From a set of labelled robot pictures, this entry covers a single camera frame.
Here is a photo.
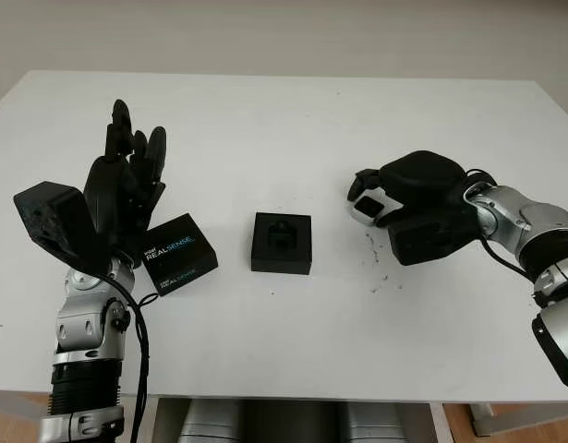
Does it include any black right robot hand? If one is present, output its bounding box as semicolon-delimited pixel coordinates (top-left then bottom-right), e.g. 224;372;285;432
346;150;472;228

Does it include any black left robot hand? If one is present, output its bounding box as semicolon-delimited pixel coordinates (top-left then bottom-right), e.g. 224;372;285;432
82;98;169;265

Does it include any small silver depth camera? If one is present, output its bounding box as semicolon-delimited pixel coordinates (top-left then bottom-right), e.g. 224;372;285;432
348;193;390;227

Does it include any black RealSense box lid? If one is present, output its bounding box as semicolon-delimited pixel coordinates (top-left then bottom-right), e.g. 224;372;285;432
139;211;219;298

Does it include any black box base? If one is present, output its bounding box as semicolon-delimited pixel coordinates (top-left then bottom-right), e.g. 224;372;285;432
248;210;313;274

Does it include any grey metal table leg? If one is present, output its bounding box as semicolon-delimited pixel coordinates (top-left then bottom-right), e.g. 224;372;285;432
0;390;52;428
472;403;493;437

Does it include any silver and black robot torso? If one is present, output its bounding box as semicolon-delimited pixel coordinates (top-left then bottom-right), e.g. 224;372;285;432
179;397;401;443

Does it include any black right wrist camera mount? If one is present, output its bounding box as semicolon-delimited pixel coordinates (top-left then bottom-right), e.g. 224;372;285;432
387;214;486;268

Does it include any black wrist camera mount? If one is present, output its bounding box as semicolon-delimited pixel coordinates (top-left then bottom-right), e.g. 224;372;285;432
13;182;107;278
387;214;486;268

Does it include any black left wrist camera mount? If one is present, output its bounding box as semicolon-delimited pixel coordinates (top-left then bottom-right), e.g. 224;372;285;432
13;182;107;278

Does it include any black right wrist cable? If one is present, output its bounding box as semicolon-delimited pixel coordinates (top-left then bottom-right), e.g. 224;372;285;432
465;168;546;283

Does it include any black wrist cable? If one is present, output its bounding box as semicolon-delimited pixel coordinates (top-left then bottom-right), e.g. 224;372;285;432
96;269;158;443
465;168;546;283

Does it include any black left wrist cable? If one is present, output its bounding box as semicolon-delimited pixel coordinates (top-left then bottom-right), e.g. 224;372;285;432
96;269;158;443

